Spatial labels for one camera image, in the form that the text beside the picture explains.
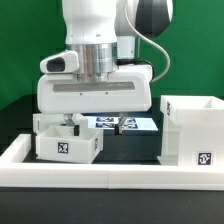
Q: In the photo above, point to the white boundary fence frame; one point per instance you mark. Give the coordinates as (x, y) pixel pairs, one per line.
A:
(16, 172)

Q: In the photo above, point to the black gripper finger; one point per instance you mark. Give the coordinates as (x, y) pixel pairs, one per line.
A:
(69, 121)
(121, 121)

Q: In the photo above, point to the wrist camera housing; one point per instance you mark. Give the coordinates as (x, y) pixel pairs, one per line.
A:
(64, 62)

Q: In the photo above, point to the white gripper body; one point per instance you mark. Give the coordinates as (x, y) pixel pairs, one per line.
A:
(126, 90)

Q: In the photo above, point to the white drawer cabinet box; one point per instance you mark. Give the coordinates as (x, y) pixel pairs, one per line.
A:
(193, 131)

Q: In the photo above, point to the white sheet with markers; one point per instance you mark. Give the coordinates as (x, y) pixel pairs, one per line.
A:
(131, 123)

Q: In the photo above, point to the white drawer with knob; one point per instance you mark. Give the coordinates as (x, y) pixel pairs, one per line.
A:
(58, 143)

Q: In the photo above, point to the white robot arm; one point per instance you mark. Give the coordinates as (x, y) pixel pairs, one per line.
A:
(88, 76)

